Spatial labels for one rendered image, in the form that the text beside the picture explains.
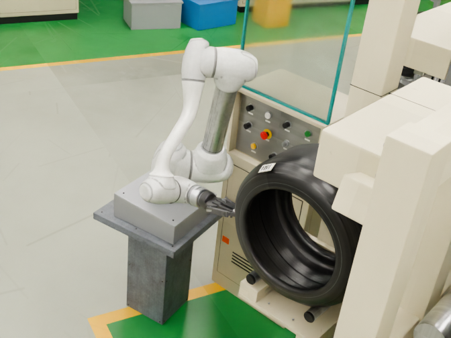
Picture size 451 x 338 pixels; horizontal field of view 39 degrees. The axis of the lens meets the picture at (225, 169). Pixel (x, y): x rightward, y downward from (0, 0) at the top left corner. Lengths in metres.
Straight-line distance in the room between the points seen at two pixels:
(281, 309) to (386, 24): 1.15
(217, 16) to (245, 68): 5.20
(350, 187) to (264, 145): 1.65
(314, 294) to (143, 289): 1.40
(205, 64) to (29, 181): 2.33
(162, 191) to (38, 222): 1.84
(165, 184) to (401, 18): 1.11
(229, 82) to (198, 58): 0.17
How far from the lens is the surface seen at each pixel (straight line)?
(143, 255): 3.36
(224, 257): 3.68
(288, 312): 2.56
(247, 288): 2.56
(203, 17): 7.77
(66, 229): 4.23
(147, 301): 3.54
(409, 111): 1.92
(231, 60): 2.71
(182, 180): 2.70
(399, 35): 2.27
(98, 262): 3.96
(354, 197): 1.60
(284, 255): 2.61
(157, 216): 3.03
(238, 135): 3.32
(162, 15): 7.69
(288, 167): 2.19
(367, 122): 1.80
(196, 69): 2.69
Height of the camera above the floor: 2.54
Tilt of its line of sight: 31 degrees down
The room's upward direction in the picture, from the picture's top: 7 degrees clockwise
